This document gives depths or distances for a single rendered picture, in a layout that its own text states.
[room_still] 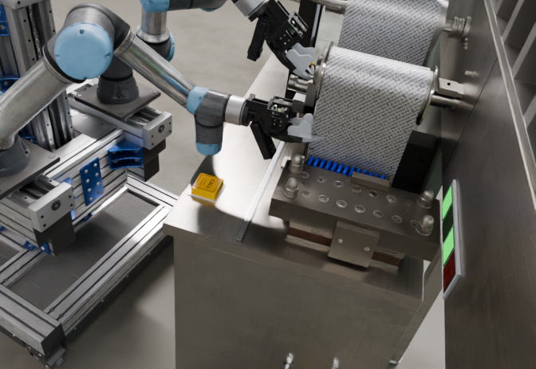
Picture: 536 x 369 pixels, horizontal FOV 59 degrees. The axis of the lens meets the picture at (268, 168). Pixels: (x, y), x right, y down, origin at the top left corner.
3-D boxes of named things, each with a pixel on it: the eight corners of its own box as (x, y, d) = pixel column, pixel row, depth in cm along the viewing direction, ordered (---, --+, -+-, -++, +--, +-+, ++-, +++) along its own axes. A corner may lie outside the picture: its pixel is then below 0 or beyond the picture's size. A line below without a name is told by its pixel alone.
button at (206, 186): (200, 178, 133) (200, 171, 132) (223, 185, 133) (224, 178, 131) (191, 194, 128) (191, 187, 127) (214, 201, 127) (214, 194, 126)
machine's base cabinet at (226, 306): (310, 83, 367) (333, -30, 313) (392, 103, 358) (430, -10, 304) (173, 390, 176) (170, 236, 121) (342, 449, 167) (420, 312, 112)
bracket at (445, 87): (436, 83, 114) (439, 76, 112) (460, 88, 113) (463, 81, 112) (436, 93, 110) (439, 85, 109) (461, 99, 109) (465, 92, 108)
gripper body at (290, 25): (303, 41, 109) (269, -1, 105) (277, 61, 114) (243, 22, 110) (310, 29, 115) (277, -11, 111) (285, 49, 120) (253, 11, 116)
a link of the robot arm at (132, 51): (61, 10, 121) (201, 117, 149) (54, 29, 113) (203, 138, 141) (89, -22, 117) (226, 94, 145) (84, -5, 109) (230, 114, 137)
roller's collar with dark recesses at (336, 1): (327, 7, 136) (332, -15, 132) (348, 12, 135) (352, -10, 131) (323, 15, 131) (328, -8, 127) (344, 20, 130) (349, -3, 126)
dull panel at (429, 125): (425, -18, 301) (438, -57, 286) (431, -17, 301) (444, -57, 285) (411, 217, 131) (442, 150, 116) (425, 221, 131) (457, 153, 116)
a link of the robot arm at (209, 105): (196, 106, 132) (196, 79, 126) (233, 115, 130) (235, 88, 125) (184, 120, 126) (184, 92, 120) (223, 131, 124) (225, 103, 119)
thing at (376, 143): (305, 156, 127) (318, 98, 115) (392, 179, 124) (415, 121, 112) (305, 158, 127) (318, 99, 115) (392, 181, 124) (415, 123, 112)
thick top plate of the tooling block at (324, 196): (284, 175, 128) (287, 158, 124) (431, 216, 122) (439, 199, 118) (268, 215, 116) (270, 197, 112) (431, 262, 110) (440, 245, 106)
